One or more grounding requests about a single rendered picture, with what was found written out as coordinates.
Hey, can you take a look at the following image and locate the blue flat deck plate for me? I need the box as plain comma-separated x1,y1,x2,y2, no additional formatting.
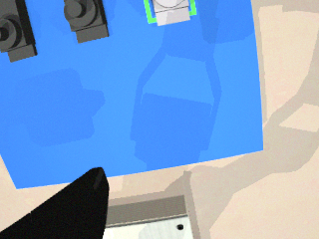
0,0,263,188

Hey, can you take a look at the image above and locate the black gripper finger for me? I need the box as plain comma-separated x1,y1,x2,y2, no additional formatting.
0,167,109,239

